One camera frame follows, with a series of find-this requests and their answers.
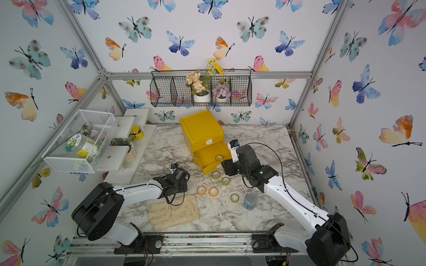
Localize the yellow three-drawer cabinet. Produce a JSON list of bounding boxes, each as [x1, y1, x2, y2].
[[180, 110, 231, 175]]

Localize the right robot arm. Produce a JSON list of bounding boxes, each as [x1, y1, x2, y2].
[[221, 140, 354, 266]]

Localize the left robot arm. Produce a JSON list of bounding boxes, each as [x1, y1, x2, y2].
[[72, 167, 190, 246]]

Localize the yellow-green tape roll top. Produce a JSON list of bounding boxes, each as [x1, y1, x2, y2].
[[212, 171, 221, 180]]

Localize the orange tape roll left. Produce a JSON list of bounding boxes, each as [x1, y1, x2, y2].
[[196, 186, 207, 196]]

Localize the orange tape roll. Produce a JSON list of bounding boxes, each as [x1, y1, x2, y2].
[[196, 186, 207, 196], [209, 187, 219, 198]]

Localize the orange tape roll right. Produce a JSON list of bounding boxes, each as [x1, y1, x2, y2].
[[209, 187, 219, 198]]

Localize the blue tin can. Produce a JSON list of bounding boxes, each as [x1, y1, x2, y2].
[[243, 192, 258, 211]]

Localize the small green plant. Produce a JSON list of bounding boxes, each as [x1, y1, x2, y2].
[[111, 137, 132, 149]]

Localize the white stepped shelf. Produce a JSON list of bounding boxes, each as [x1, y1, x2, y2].
[[97, 108, 156, 186]]

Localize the purple flowers small pot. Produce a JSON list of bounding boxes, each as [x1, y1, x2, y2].
[[213, 84, 231, 103]]

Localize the peach flowers white pot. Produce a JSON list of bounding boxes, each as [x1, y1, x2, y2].
[[186, 72, 211, 104]]

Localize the green lid jar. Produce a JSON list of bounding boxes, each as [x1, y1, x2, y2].
[[65, 134, 100, 159]]

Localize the yellow artificial flower stem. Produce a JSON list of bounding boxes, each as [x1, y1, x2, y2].
[[205, 58, 225, 83]]

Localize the clear acrylic box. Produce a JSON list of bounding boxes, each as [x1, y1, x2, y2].
[[42, 109, 118, 174]]

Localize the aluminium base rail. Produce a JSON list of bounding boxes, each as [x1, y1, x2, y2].
[[63, 232, 348, 258]]

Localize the black wire wall basket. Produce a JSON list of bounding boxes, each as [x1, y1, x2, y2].
[[150, 69, 252, 108]]

